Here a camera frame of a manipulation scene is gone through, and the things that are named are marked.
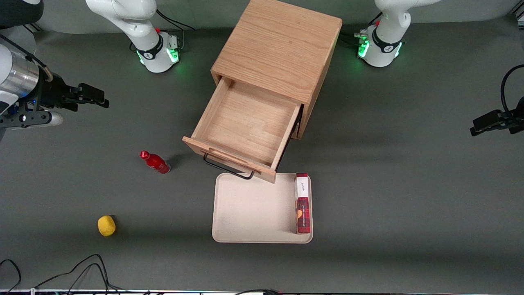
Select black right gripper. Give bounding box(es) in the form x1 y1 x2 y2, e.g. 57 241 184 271
40 73 110 112

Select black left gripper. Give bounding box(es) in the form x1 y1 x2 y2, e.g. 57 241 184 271
470 96 524 137

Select wooden drawer with black handle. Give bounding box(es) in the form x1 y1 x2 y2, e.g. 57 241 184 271
182 76 303 184

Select wooden drawer cabinet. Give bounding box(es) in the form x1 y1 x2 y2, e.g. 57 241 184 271
211 0 343 141

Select red bottle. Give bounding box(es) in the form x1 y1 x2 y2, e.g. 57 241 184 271
140 150 171 175

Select yellow lemon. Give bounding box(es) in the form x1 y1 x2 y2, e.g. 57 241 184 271
97 215 116 237

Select beige plastic tray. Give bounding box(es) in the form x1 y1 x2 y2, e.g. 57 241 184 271
212 172 314 244

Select red and white carton box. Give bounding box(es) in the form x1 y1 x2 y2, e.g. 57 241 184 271
295 172 312 234

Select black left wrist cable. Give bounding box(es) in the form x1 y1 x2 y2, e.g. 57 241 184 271
500 64 524 119

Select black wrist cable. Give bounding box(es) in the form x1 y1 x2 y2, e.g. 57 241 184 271
0 35 54 82
500 64 524 119

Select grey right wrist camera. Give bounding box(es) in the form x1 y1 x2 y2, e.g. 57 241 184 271
0 110 64 130

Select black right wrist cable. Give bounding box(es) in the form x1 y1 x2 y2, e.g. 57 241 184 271
0 35 54 82

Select black right arm base cable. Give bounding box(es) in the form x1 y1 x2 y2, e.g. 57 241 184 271
156 9 196 52

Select black left arm base cables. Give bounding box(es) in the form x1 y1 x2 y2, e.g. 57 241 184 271
338 12 383 46

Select long black floor cable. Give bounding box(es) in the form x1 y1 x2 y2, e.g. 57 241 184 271
35 254 125 294

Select thin black cable loop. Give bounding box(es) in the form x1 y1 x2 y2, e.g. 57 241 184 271
0 259 22 294

